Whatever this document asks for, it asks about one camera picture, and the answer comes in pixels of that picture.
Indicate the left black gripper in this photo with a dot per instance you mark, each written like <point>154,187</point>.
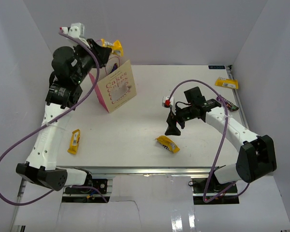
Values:
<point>102,53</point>

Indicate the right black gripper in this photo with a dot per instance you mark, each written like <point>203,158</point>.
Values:
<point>171,121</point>

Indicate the yellow M&M packet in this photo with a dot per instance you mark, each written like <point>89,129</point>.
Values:
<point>168,144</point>

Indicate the yellow snack packet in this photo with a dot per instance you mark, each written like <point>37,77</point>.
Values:
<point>74,142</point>
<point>116,47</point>

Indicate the purple Krokant snack bag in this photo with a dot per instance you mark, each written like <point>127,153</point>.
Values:
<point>115,66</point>

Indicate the dark snack bar edge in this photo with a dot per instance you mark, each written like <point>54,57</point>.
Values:
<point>231,107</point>

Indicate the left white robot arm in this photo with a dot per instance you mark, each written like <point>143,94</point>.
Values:
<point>70,67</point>

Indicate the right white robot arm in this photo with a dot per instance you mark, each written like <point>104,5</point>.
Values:
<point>256,154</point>

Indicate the yellow snack packet far corner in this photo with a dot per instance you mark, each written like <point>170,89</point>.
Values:
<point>227,83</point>

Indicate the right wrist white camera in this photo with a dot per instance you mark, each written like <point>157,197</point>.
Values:
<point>168,102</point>

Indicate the wrist white camera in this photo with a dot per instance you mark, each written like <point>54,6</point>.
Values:
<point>75,30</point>
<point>168,102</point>

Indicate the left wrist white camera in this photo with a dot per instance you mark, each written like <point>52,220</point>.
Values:
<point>75,30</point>

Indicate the paper bag with pink handles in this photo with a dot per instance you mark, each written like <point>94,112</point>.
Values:
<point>114,89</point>

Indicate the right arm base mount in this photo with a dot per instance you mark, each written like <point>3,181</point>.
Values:
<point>198,188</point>

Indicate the aluminium table front rail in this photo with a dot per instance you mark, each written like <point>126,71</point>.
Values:
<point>146,170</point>

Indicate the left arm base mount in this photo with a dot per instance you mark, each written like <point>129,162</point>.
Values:
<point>82,195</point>

